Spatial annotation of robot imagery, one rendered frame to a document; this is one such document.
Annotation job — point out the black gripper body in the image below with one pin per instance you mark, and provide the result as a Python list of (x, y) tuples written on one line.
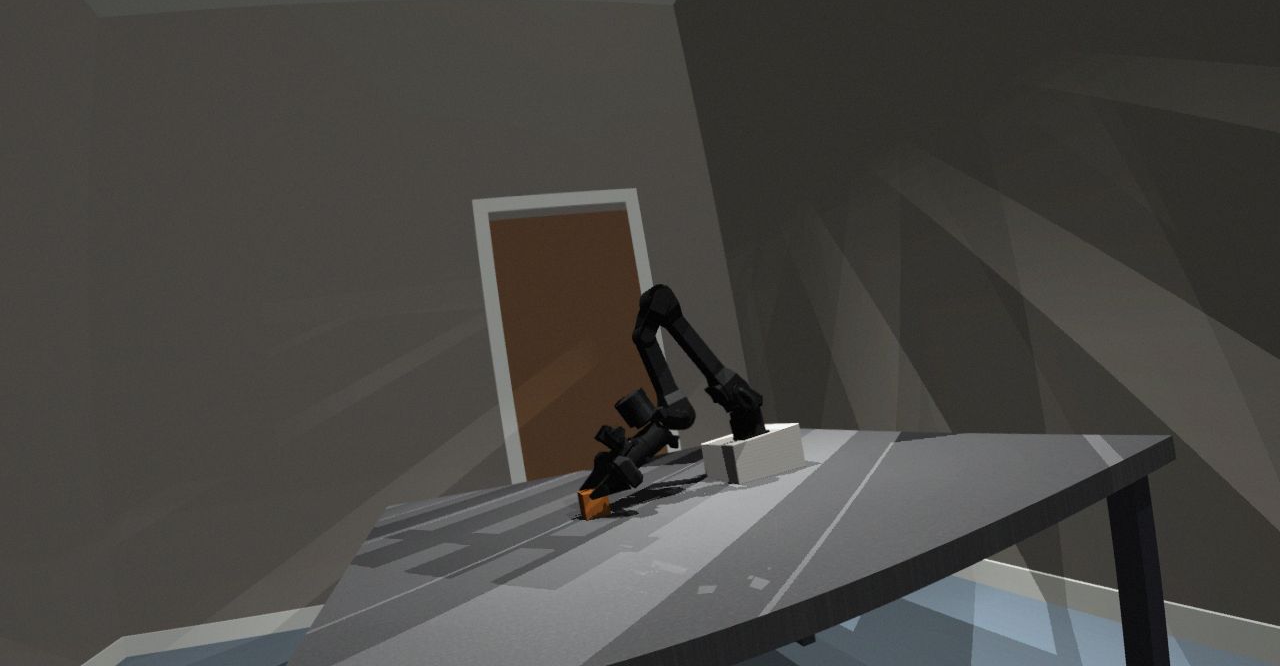
[(628, 465)]

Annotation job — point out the orange block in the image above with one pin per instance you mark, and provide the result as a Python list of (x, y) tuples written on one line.
[(593, 508)]

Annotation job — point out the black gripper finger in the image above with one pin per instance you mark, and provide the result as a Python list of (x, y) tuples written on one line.
[(594, 479), (613, 483)]

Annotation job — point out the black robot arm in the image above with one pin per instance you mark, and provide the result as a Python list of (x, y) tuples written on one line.
[(660, 307)]

